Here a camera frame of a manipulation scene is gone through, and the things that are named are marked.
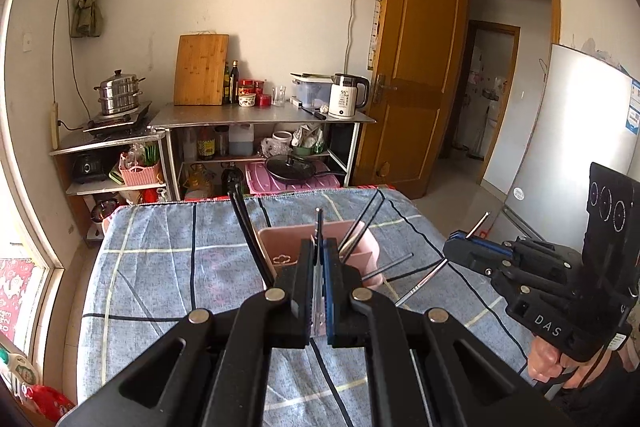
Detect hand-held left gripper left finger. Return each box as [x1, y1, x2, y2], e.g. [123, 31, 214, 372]
[57, 238, 317, 427]

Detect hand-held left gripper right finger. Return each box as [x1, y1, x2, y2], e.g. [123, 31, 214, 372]
[322, 237, 576, 427]

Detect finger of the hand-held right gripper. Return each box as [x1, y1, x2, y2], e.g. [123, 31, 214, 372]
[441, 240, 512, 281]
[446, 230, 519, 256]

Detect pink utensil basket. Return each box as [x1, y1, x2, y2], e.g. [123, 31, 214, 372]
[257, 220, 386, 289]

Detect person's right forearm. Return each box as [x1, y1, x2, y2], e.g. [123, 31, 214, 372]
[535, 352, 640, 427]

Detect person's right hand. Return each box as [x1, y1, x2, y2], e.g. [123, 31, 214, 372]
[528, 334, 626, 384]

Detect pink plastic tray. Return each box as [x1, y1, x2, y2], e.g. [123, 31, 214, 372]
[245, 162, 341, 196]

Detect black frying pan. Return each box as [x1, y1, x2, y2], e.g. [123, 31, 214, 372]
[264, 154, 341, 183]

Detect dark cola bottle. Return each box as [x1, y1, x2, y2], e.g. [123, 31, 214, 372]
[221, 163, 246, 198]

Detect blue plaid tablecloth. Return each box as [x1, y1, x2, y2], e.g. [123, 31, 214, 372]
[77, 184, 542, 427]

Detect white refrigerator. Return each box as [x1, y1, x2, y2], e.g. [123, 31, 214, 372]
[480, 43, 640, 254]

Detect yellow cooking oil bottle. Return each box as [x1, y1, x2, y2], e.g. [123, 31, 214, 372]
[182, 164, 214, 200]

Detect white plastic jug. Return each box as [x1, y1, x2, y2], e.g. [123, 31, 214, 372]
[228, 126, 255, 157]

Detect yellow label bottle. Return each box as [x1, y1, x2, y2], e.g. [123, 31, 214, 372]
[196, 127, 217, 160]

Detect white electric kettle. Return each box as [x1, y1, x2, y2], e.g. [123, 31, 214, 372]
[327, 73, 371, 120]

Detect steel kitchen table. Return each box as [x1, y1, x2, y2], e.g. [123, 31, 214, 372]
[148, 102, 377, 202]

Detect clear plastic storage box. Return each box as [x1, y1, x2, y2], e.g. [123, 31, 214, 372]
[291, 73, 334, 106]

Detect wooden door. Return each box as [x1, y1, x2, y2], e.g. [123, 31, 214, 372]
[352, 0, 470, 201]

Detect small pink woven basket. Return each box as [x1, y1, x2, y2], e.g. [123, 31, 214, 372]
[118, 159, 164, 187]

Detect wooden cutting board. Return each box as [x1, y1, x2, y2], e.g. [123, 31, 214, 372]
[173, 34, 230, 107]

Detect steel side shelf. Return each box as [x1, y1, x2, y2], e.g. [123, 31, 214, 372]
[48, 131, 174, 249]

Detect black induction cooker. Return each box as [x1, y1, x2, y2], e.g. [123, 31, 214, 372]
[82, 102, 154, 139]

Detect black blender base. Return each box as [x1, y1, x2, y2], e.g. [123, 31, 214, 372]
[70, 152, 109, 183]

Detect steel steamer pot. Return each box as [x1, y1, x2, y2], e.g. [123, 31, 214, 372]
[94, 69, 146, 117]

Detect red paper decoration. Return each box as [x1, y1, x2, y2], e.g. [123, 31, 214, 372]
[0, 257, 34, 349]

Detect hanging grey cloth bag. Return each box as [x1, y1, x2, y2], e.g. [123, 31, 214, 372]
[70, 0, 106, 39]

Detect wall calendar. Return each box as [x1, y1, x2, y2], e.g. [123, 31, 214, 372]
[366, 0, 385, 70]

